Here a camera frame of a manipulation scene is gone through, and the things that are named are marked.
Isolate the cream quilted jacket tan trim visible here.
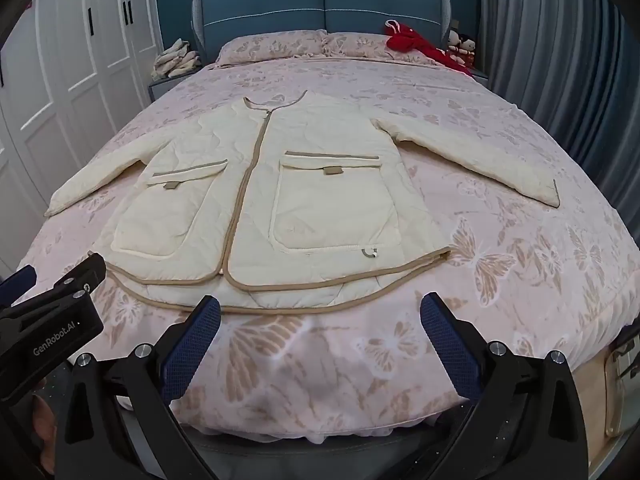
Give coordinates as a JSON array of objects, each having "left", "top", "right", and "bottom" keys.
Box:
[{"left": 45, "top": 91, "right": 562, "bottom": 314}]

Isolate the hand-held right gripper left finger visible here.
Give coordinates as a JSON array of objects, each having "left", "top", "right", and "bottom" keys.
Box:
[{"left": 65, "top": 295, "right": 223, "bottom": 480}]

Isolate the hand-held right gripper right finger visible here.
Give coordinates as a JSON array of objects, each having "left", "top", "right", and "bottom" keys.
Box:
[{"left": 419, "top": 292, "right": 591, "bottom": 480}]

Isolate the blue nightstand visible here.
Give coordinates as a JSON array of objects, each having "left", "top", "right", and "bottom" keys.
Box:
[{"left": 149, "top": 62, "right": 203, "bottom": 107}]

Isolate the white wardrobe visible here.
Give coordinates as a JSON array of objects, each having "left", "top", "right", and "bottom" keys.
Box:
[{"left": 0, "top": 0, "right": 164, "bottom": 272}]

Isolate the stack of folded beige cloths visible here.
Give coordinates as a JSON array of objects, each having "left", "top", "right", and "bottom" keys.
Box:
[{"left": 152, "top": 38, "right": 202, "bottom": 80}]

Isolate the pink floral pillow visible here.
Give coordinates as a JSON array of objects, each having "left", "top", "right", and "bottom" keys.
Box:
[
  {"left": 322, "top": 31, "right": 437, "bottom": 64},
  {"left": 218, "top": 30, "right": 332, "bottom": 66}
]

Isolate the red garment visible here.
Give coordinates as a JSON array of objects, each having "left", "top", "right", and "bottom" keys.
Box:
[{"left": 383, "top": 19, "right": 476, "bottom": 77}]

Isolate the grey curtain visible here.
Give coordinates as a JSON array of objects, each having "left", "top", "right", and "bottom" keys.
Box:
[{"left": 479, "top": 0, "right": 640, "bottom": 213}]

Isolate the blue bed headboard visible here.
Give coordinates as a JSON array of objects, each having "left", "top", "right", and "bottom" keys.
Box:
[{"left": 191, "top": 0, "right": 454, "bottom": 68}]

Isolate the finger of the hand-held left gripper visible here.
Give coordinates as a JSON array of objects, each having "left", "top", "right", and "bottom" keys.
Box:
[
  {"left": 47, "top": 253, "right": 108, "bottom": 307},
  {"left": 0, "top": 264, "right": 39, "bottom": 307}
]

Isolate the pink butterfly print blanket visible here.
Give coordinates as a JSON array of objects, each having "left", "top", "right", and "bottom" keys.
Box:
[{"left": 25, "top": 55, "right": 640, "bottom": 447}]

